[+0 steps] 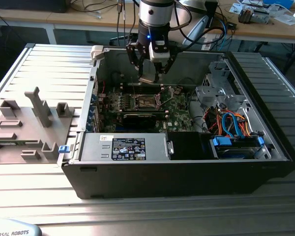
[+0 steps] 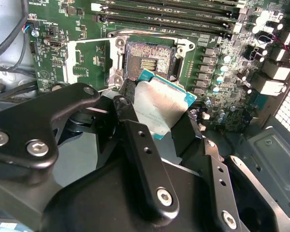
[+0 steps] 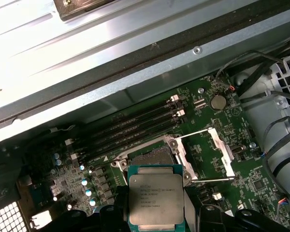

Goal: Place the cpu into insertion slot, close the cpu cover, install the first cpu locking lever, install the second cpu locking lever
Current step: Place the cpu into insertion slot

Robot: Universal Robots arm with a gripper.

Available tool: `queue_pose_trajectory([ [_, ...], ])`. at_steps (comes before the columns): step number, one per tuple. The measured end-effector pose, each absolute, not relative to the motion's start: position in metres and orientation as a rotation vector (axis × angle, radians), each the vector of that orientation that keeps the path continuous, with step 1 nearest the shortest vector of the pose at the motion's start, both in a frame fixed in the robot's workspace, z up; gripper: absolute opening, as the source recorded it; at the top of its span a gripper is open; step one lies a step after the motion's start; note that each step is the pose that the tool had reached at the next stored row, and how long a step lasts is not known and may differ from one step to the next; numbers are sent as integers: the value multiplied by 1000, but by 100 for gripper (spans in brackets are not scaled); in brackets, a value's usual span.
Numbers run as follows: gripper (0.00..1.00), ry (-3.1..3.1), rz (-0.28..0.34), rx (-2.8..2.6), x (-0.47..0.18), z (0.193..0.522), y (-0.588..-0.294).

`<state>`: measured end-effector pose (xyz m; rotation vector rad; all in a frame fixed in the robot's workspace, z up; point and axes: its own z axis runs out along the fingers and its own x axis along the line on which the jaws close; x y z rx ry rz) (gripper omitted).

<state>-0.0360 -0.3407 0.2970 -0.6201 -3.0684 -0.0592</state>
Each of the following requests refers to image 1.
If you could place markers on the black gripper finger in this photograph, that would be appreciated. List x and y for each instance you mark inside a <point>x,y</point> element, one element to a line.
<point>168,65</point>
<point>134,55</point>

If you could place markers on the silver CPU green edge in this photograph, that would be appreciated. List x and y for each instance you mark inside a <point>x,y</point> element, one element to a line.
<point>147,80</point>

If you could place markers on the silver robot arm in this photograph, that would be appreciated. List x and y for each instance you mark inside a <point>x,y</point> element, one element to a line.
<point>156,12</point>

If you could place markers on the CPU socket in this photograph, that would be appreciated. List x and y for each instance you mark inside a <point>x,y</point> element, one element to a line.
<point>147,101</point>

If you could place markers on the CPU cooler heatsink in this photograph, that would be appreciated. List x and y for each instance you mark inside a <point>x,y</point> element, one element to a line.
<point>245,16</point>

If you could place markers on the beige case latch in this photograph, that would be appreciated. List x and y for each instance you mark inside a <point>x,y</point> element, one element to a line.
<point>97,52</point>

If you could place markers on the small white device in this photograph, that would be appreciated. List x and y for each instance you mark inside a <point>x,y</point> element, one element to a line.
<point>207,45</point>

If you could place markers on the metal drive cage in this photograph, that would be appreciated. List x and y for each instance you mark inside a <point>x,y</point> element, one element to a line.
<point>206,94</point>

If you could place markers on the green motherboard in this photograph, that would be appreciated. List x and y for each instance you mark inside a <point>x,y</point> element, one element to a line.
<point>179,115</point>

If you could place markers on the black graphics card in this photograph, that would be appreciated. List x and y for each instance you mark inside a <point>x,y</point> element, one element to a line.
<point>140,121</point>

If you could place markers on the black rectangular device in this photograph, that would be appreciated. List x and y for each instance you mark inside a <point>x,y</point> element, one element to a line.
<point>211,12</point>

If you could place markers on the wooden desk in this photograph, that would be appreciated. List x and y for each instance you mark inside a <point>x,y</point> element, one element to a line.
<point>260,30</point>
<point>64,18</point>

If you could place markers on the black plastic shroud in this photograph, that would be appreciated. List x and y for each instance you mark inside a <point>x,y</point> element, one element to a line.
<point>186,146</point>

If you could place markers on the printed paper sheet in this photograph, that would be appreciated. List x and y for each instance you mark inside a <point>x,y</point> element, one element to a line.
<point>236,8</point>

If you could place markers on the hard disk in blue carrier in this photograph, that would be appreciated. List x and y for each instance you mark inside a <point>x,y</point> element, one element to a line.
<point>222,142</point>

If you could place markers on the silver power supply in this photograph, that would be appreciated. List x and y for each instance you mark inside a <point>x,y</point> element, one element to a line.
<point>93,147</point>

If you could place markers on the black PC case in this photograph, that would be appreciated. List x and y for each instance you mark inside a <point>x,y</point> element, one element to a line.
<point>162,179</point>

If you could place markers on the black equipment box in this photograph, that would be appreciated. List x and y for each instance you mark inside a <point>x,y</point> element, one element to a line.
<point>29,5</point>

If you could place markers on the blue case latch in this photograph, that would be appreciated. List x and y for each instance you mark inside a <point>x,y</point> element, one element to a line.
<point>64,149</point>

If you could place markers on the clear plastic bag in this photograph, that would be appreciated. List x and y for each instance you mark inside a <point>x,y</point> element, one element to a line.
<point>285,18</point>

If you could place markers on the blue box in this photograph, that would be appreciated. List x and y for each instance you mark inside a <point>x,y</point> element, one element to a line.
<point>280,3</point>

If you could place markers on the grey parts rack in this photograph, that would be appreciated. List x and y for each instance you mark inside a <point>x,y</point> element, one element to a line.
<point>27,127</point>

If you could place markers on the grey teach pendant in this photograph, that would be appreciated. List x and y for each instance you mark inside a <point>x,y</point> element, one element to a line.
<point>14,228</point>

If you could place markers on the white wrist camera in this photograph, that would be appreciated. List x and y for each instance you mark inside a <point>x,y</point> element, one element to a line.
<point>158,52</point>

